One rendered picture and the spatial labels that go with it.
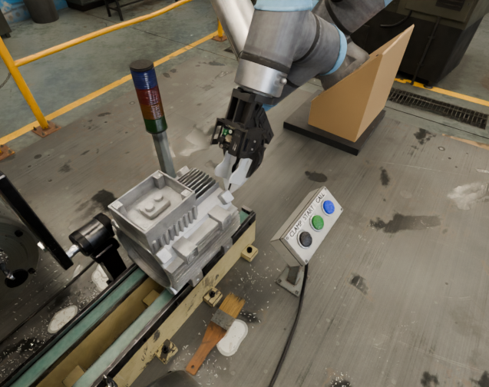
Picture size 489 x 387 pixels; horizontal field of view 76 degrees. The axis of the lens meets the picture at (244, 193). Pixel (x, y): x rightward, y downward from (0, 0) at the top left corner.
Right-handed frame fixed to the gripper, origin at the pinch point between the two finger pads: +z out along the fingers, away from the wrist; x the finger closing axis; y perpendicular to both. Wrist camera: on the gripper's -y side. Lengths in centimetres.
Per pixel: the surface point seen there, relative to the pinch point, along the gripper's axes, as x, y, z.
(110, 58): -306, -194, 14
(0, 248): -26.2, 31.2, 20.1
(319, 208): 17.6, -6.5, -2.2
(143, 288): -9.0, 9.9, 29.1
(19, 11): -508, -194, 1
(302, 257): 20.1, 2.2, 5.0
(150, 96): -33.5, -4.7, -9.5
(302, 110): -19, -76, -14
